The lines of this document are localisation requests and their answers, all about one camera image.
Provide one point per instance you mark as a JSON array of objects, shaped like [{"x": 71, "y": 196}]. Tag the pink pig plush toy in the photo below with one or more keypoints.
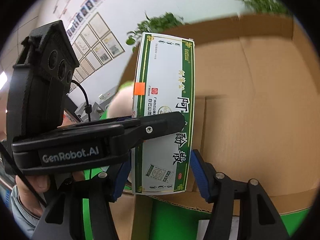
[{"x": 120, "y": 105}]

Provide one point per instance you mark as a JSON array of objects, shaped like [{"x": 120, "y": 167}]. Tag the green tablecloth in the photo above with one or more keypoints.
[{"x": 175, "y": 220}]

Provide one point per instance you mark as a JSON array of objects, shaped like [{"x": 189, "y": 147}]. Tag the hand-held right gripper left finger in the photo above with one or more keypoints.
[{"x": 122, "y": 177}]

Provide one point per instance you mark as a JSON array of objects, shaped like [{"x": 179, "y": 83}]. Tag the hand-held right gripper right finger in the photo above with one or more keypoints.
[{"x": 200, "y": 176}]

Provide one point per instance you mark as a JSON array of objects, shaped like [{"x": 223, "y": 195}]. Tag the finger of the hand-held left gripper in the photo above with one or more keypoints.
[
  {"x": 160, "y": 126},
  {"x": 118, "y": 119}
]

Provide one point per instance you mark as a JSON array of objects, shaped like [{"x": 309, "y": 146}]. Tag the green potted plant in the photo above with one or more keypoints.
[
  {"x": 157, "y": 22},
  {"x": 262, "y": 0}
]

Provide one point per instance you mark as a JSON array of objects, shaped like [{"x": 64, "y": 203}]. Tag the white paper sheet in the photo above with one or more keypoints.
[{"x": 235, "y": 227}]

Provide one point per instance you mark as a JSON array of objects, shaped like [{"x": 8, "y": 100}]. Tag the white green medicine box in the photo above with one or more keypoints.
[{"x": 162, "y": 80}]

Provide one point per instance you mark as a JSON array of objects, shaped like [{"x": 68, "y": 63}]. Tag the group of framed wall certificates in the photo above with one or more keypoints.
[{"x": 100, "y": 45}]

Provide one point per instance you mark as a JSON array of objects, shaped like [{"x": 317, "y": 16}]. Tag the row of wall portrait photos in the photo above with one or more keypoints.
[{"x": 87, "y": 5}]

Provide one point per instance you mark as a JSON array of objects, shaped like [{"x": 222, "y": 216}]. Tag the person's left forearm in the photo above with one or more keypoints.
[{"x": 18, "y": 212}]

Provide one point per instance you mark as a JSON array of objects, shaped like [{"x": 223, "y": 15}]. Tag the brown cardboard box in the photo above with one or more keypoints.
[{"x": 250, "y": 105}]

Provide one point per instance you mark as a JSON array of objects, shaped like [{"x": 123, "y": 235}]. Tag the person's left hand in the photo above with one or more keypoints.
[{"x": 32, "y": 183}]

